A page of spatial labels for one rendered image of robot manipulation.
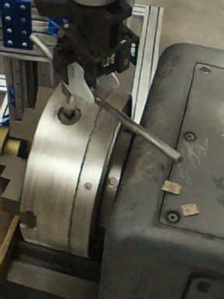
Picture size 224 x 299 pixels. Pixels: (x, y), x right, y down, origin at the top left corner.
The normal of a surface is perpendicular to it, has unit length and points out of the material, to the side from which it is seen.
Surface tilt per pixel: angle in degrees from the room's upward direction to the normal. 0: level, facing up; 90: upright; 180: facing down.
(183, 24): 0
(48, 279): 0
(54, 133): 19
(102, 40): 94
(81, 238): 81
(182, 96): 0
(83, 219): 65
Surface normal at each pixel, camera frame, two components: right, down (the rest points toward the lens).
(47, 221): -0.21, 0.54
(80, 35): 0.05, -0.58
